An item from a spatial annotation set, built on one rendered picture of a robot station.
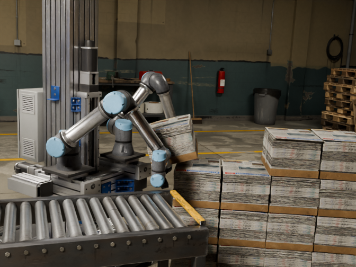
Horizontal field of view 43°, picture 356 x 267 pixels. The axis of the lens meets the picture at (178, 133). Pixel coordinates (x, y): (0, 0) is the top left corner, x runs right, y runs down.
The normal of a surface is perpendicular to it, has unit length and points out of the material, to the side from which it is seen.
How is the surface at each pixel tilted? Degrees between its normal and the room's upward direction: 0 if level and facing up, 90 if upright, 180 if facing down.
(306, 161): 90
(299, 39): 90
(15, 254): 90
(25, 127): 90
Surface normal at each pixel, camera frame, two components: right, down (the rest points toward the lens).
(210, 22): 0.32, 0.19
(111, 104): -0.05, 0.11
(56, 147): -0.26, 0.25
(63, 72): -0.55, 0.13
